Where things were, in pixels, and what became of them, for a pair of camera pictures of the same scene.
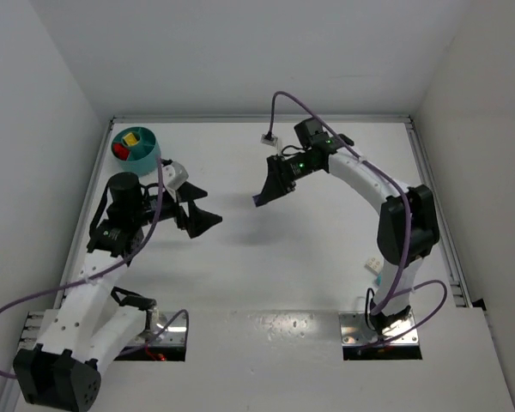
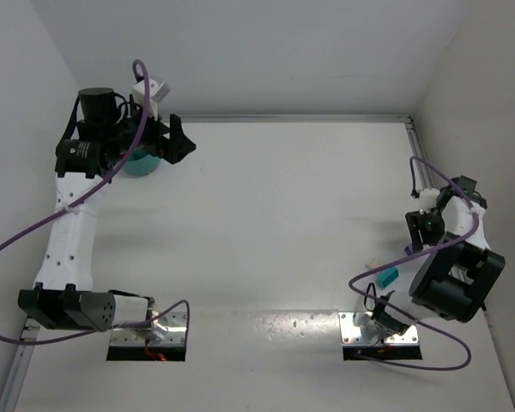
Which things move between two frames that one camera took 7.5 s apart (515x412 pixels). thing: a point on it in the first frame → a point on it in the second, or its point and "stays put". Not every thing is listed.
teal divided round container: (142, 159) stays put
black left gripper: (182, 210) → (164, 140)
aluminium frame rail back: (260, 118) stays put
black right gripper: (278, 172) → (423, 229)
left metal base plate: (174, 335) stays put
